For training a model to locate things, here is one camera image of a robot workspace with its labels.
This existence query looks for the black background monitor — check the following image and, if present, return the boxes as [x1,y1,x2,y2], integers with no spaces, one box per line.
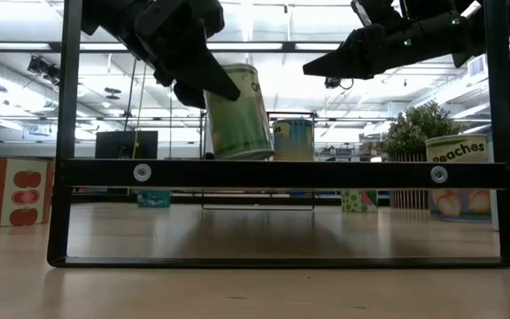
[94,130,159,160]

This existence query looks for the peaches label can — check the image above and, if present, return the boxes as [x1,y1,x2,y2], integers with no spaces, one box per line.
[424,134,493,224]

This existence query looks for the black aluminium table frame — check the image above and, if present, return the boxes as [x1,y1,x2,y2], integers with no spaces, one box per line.
[71,191,391,207]

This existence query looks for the yellow and teal label can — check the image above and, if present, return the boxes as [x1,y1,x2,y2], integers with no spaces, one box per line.
[272,117,315,162]

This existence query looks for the black ceiling spotlight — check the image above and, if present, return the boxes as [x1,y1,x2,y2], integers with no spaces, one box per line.
[27,55,61,85]

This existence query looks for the green dotted label can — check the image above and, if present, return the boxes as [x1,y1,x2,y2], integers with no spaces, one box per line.
[340,189,379,214]

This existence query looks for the potted plant in ribbed pot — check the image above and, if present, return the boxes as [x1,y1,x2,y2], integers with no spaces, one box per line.
[381,101,467,210]

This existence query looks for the black overhead light bar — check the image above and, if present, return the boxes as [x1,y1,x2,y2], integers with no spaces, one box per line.
[0,41,510,55]

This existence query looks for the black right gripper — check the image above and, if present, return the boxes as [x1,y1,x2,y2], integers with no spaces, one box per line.
[301,19,410,82]

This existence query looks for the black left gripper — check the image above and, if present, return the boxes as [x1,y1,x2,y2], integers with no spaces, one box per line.
[80,0,242,110]

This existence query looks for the thin dark hanging cable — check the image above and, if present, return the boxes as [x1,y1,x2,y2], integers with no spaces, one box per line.
[124,57,139,132]

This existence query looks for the black ceiling camera with cable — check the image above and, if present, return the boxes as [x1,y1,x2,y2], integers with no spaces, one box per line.
[323,75,354,91]

